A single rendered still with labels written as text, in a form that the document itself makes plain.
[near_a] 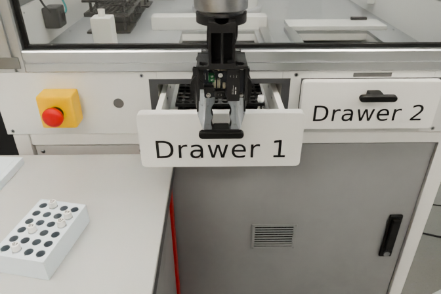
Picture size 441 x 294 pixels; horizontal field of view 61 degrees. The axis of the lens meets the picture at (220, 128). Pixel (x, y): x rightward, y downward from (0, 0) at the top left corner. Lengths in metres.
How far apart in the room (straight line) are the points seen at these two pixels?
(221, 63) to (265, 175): 0.47
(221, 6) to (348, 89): 0.40
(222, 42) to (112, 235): 0.36
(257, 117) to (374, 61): 0.30
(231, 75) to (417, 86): 0.46
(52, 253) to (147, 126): 0.24
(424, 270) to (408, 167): 0.83
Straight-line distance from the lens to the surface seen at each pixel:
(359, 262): 1.20
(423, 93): 0.89
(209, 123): 0.62
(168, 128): 0.66
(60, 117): 0.80
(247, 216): 1.01
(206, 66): 0.52
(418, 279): 1.74
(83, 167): 0.85
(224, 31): 0.50
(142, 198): 0.73
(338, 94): 0.82
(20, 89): 0.89
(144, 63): 0.78
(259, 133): 0.66
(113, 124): 0.86
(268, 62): 0.78
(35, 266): 0.63
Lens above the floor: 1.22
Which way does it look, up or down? 29 degrees down
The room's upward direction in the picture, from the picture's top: straight up
